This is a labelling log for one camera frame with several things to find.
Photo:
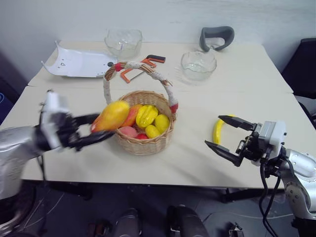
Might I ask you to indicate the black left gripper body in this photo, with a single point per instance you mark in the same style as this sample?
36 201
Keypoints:
67 128

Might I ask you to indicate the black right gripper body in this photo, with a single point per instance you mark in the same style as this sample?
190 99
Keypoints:
254 146

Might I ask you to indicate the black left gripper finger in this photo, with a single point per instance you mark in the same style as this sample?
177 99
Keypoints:
93 138
86 119

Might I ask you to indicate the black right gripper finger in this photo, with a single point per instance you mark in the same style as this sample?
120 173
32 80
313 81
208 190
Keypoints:
228 154
238 122

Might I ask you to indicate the yellow orange mango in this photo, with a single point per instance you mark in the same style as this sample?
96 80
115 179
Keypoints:
111 116

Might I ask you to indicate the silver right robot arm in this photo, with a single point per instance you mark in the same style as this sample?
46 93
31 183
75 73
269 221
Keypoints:
300 172

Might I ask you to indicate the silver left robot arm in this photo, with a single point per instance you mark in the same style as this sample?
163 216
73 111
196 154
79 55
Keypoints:
14 145

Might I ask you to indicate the yellow banana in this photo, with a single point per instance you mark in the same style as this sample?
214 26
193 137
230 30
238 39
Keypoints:
217 130

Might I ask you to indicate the pink peach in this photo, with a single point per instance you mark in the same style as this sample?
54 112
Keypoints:
128 132

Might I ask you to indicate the orange red mango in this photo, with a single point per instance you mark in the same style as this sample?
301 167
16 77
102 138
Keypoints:
132 114

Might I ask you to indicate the red apple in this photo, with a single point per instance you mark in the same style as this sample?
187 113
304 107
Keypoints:
141 136

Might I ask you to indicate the yellow starfruit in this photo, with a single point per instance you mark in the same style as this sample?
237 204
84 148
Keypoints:
146 116

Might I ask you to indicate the white plastic shell panel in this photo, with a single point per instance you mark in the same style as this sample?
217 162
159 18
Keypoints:
79 61

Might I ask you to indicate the small yellow lemon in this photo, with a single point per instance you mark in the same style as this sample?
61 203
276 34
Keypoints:
151 131

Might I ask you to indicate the low clear glass bowl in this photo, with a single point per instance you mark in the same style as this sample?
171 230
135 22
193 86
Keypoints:
198 69

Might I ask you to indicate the dark blue bin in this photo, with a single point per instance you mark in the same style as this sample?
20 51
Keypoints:
5 106

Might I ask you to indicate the large yellow lemon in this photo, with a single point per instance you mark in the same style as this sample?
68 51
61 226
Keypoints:
162 123

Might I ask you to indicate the dark rounded robot leg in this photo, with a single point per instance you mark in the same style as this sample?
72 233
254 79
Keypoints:
185 222
128 222

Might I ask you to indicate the tall clear glass bowl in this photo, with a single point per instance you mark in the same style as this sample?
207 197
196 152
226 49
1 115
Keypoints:
123 45

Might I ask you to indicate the gray headset face pad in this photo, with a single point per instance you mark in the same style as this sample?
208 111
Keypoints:
229 37

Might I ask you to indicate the orange black hacksaw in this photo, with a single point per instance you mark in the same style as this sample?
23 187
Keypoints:
156 58

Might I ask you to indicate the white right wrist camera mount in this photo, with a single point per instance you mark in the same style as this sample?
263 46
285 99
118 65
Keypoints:
274 133

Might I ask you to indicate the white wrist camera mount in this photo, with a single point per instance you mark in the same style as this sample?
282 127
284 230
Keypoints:
57 102
274 133

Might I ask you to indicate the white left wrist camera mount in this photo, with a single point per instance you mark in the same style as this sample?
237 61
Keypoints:
57 102

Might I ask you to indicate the black table frame bar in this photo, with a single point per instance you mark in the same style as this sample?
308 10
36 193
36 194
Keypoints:
247 195

